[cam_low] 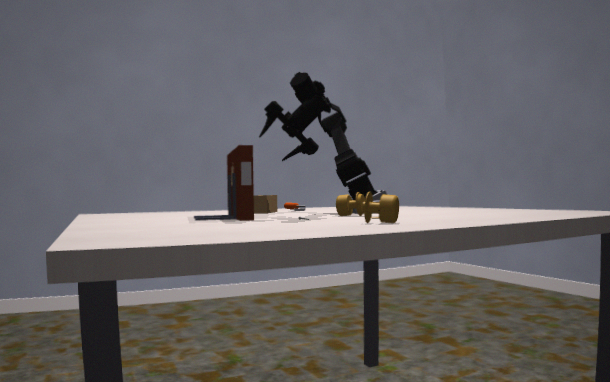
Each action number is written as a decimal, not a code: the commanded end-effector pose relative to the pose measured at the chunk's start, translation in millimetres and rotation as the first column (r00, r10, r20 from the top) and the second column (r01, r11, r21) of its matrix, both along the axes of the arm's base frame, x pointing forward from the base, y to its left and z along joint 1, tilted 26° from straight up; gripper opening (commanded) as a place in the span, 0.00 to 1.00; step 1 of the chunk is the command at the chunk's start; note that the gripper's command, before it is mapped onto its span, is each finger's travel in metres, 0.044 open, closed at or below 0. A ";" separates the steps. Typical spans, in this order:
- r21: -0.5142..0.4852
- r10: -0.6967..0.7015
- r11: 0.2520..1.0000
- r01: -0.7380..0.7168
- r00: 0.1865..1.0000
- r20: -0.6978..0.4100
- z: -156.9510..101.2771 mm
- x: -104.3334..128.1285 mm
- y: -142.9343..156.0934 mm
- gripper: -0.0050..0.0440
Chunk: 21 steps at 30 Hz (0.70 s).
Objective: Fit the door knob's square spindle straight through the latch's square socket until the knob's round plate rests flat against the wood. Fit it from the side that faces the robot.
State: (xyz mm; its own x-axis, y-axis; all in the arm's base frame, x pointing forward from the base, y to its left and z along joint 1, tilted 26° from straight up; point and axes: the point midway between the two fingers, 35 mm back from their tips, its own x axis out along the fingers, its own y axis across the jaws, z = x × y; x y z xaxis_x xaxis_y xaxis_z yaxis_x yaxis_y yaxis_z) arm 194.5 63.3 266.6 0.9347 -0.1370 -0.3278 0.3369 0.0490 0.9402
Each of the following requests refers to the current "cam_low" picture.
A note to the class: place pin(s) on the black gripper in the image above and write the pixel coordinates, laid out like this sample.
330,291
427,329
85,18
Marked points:
298,120

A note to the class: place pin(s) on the orange-handled screwdriver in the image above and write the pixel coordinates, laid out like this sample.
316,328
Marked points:
292,206

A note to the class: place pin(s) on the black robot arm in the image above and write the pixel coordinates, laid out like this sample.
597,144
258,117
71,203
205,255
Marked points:
347,163

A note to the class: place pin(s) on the reddish-brown wooden door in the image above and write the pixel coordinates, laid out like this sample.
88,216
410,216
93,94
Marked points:
244,193

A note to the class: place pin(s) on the tan cardboard box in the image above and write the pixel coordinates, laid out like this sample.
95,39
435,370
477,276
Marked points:
265,203

